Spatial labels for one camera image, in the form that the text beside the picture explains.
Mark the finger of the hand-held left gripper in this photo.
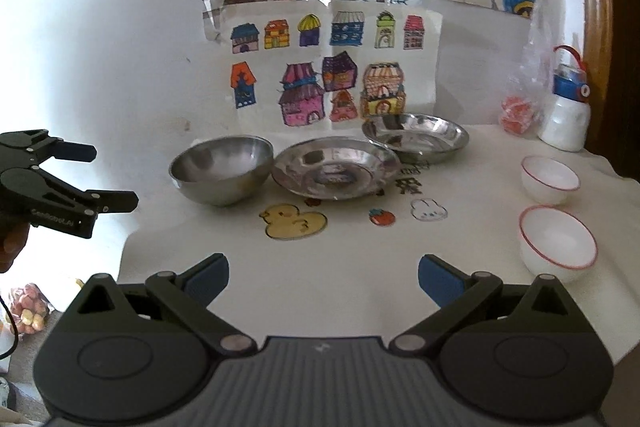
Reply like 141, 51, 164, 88
0, 168, 140, 214
0, 129, 98, 168

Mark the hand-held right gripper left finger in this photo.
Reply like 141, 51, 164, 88
65, 253, 256, 353

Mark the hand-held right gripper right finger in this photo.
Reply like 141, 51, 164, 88
390, 254, 576, 353

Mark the deep stainless steel bowl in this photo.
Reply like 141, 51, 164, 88
169, 135, 275, 207

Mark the white bowl with red rim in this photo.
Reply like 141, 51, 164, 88
518, 205, 599, 284
520, 155, 581, 206

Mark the stainless steel plate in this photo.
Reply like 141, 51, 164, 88
361, 113, 470, 166
271, 137, 403, 200

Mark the person's left hand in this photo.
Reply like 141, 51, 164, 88
0, 224, 32, 274

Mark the bag of pink yellow snacks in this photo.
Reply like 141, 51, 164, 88
0, 282, 57, 336

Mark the white printed tablecloth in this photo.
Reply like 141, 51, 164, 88
116, 122, 640, 370

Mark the clear bag of red candies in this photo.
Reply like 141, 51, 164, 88
499, 13, 557, 138

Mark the white bottle with blue cap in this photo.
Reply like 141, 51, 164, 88
538, 45, 591, 152

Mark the coloured houses drawing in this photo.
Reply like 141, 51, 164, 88
201, 3, 445, 136

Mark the black cable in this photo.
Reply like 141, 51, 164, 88
0, 289, 22, 359

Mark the curved wooden frame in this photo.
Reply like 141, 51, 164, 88
571, 0, 640, 190

